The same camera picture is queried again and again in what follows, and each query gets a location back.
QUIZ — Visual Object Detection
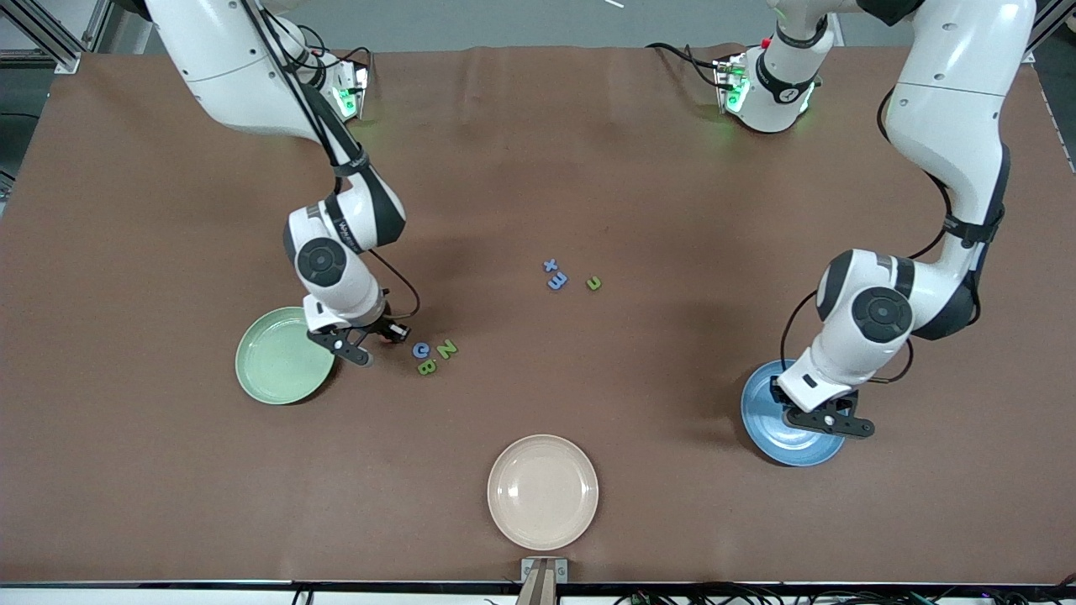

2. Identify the light green plate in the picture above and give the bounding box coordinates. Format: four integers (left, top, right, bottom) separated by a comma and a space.
235, 307, 337, 406

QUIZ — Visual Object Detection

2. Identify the beige plate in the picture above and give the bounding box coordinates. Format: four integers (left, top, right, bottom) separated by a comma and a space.
488, 434, 599, 551

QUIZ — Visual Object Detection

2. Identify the brown table cover sheet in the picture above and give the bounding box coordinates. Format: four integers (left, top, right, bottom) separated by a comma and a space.
0, 44, 1076, 585

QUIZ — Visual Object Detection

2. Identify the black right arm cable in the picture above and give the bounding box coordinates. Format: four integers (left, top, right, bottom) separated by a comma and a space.
240, 0, 421, 322

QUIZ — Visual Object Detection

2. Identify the black right base cable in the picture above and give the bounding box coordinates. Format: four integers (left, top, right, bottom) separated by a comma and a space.
307, 25, 373, 89

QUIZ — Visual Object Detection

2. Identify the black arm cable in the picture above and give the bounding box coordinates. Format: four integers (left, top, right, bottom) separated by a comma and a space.
240, 0, 421, 322
780, 84, 980, 387

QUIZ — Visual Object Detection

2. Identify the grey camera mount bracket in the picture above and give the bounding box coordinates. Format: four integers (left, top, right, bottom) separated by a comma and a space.
520, 556, 570, 605

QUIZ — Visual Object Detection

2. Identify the blue plate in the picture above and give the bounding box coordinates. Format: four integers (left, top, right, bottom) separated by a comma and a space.
741, 360, 848, 467

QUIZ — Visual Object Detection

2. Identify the black left base cable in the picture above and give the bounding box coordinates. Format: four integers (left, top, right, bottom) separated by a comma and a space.
646, 40, 725, 89

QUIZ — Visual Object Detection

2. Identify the aluminium frame profile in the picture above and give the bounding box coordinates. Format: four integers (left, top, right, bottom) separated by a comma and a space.
0, 0, 114, 72
1027, 0, 1076, 61

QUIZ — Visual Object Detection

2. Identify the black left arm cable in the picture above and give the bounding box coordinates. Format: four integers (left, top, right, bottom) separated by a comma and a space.
780, 84, 980, 387

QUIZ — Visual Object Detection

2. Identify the black base cable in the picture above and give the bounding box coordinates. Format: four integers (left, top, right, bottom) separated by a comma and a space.
307, 25, 373, 89
646, 40, 725, 89

